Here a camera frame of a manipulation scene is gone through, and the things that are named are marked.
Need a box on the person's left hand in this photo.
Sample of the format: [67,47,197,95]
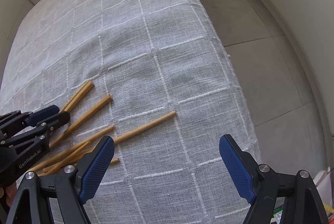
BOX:
[0,180,18,214]

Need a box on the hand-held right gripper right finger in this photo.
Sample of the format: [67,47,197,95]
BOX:
[219,134,330,224]

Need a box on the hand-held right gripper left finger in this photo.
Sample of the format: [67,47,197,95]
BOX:
[5,135,115,224]

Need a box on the bunch of wooden chopsticks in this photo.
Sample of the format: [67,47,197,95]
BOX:
[27,93,177,177]

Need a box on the long wooden chopstick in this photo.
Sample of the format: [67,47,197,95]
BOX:
[59,81,90,112]
[64,80,95,113]

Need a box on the grey checked tablecloth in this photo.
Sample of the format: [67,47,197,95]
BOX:
[0,0,263,224]

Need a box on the colourful packet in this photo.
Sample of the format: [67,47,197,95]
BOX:
[271,207,285,224]

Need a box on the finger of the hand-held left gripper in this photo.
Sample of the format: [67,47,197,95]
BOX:
[0,105,60,136]
[0,111,71,148]

